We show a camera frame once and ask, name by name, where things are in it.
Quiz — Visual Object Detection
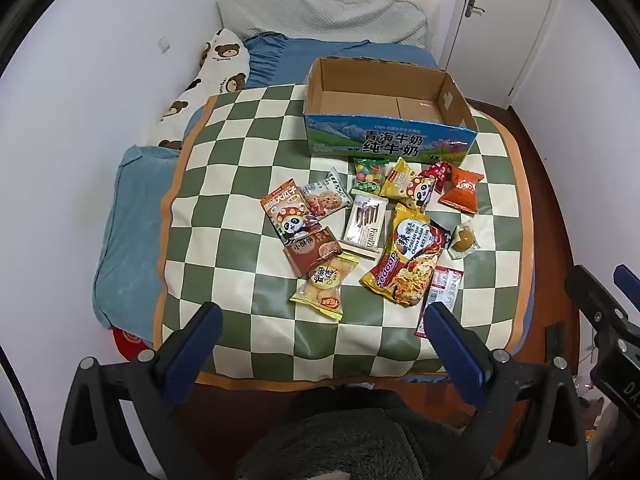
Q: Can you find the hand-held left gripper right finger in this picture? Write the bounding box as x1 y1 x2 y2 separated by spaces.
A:
424 302 588 480

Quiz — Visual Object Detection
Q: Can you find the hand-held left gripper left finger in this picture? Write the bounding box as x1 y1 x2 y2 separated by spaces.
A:
52 302 223 480

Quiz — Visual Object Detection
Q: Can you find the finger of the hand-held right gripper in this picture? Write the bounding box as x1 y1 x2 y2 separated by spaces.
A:
613 263 640 307
565 264 630 334

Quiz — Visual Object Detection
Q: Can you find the red white snack packet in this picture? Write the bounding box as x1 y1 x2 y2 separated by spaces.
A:
414 265 465 338

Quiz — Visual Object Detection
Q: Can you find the yellow instant noodle packet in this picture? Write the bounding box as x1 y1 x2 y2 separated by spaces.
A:
370 202 452 307

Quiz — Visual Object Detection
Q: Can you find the yellow small cake packet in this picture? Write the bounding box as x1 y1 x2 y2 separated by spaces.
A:
289 251 362 322

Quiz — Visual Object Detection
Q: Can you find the orange panda biscuit packet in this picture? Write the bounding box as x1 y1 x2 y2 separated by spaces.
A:
259 180 321 246

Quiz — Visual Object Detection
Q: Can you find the grey chocolate chip cookie packet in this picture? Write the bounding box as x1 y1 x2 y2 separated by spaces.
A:
301 167 349 218

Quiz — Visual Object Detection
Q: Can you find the green gumball candy bag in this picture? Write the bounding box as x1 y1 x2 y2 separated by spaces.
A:
350 157 391 197

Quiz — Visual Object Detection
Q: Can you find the printed cardboard box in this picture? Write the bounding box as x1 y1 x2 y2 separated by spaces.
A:
302 57 479 165

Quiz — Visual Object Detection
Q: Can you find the red round item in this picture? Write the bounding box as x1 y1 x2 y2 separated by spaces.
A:
110 326 156 363

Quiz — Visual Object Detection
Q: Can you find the clear packed braised egg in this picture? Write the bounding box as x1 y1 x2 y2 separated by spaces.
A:
446 220 481 261

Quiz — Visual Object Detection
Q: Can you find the light blue pillow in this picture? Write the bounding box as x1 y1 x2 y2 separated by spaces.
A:
92 145 183 331

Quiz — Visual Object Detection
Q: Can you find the brown pastry packet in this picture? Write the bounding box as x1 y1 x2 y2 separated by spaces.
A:
282 225 343 279

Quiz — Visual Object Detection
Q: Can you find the white wafer stick packet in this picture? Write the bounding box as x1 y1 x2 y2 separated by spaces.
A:
341 194 388 253

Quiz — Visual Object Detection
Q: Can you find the orange snack packet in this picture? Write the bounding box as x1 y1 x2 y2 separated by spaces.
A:
439 164 486 216

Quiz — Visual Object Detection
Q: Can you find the small panda snack packet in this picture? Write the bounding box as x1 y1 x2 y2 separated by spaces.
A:
402 175 435 213

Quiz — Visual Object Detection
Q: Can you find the dark red snack packet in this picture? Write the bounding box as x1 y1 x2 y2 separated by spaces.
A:
419 161 453 195

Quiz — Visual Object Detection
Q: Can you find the green white checkered mat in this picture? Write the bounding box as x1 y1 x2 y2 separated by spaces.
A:
152 82 533 393

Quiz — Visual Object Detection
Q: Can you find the yellow snack packet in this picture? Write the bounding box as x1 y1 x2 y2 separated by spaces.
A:
380 156 418 200

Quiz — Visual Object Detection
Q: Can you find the white door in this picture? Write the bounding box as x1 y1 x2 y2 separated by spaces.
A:
440 0 563 108

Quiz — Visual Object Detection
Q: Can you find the bear print pillow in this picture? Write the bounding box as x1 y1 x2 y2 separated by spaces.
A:
150 27 251 153

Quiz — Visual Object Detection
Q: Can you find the blue bedsheet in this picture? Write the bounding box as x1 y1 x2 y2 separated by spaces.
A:
182 32 443 141

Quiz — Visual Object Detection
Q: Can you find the grey quilted pillow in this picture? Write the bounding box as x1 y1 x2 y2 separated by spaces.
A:
216 0 436 48

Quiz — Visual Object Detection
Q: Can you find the black cable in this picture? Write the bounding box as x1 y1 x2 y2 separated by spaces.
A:
0 347 41 480

